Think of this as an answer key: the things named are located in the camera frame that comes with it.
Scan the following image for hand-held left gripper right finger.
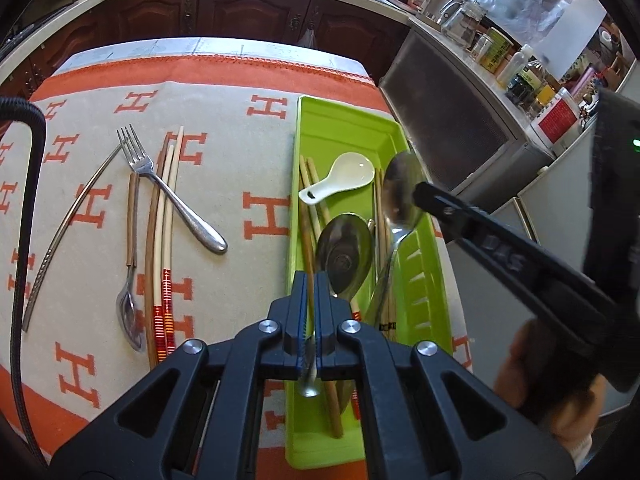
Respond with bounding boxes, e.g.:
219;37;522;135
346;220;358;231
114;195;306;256
315;272;573;480

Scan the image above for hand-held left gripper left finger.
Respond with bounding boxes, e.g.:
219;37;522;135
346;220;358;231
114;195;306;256
50;270;313;480

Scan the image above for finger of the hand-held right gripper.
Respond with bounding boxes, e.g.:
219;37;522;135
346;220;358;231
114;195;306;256
412;181;556;291

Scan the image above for large steel spoon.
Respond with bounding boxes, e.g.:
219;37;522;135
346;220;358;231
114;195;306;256
299;212;376;398
367;150;430;326

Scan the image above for steel fork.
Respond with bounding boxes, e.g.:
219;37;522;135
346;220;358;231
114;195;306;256
116;124;229;255

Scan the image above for white ceramic spoon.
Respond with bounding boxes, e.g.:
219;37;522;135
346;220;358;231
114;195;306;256
298;151;377;206

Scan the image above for dark brown wooden chopstick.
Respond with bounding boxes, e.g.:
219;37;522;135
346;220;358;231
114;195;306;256
144;135;172;368

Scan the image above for small spoon brown handle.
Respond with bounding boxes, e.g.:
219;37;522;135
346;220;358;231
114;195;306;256
115;171;146;352

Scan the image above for green plastic tray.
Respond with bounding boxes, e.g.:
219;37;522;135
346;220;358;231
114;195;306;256
284;94;457;466

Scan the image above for steel chopstick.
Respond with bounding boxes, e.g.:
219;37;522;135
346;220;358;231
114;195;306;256
22;142;125;332

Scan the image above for person's right forearm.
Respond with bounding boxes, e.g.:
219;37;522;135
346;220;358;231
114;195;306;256
550;430;601;471

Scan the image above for person's right hand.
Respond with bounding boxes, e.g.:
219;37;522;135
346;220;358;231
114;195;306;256
492;320;608;456

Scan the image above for white refrigerator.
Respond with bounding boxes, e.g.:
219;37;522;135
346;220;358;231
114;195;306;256
445;125;640;416

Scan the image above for red label box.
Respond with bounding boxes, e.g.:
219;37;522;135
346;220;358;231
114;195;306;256
530;92;583;153

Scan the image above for grey mesh-front cabinet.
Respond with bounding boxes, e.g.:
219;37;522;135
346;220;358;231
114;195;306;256
377;25;556;196

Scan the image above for row of condiment bottles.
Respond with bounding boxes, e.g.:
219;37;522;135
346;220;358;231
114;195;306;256
470;25;566;111

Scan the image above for orange beige printed blanket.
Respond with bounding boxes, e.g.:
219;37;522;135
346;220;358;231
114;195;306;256
0;52;473;480

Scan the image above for glass pitcher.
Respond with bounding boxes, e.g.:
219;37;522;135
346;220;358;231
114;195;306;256
440;0;488;51

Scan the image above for large clear plastic bag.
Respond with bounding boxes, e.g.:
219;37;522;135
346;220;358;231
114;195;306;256
472;0;586;61

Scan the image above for dark wooden kitchen cabinets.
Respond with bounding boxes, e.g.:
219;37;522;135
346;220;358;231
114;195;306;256
0;0;416;111

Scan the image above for black braided cable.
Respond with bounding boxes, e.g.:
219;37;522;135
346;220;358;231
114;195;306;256
0;97;48;466

